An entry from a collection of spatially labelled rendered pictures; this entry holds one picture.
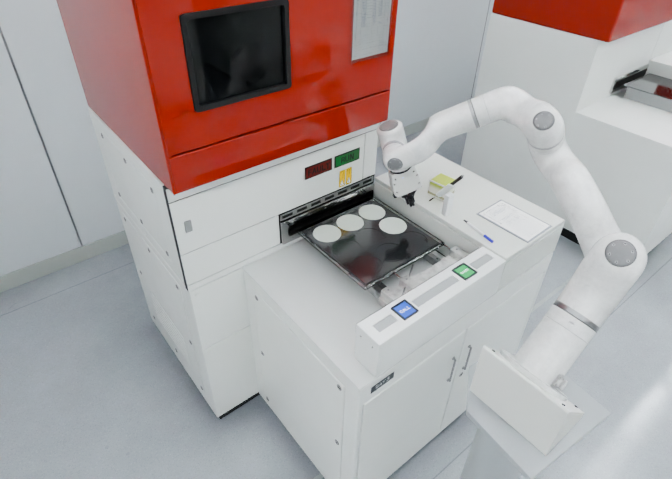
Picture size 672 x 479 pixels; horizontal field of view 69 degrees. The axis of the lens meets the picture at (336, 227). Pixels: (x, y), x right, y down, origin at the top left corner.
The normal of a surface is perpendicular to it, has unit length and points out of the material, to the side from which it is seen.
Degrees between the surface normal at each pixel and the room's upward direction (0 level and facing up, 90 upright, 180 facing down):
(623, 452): 0
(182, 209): 90
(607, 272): 81
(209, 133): 90
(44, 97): 90
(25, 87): 90
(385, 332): 0
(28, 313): 0
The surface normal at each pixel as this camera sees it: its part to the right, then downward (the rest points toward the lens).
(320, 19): 0.62, 0.48
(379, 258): 0.02, -0.79
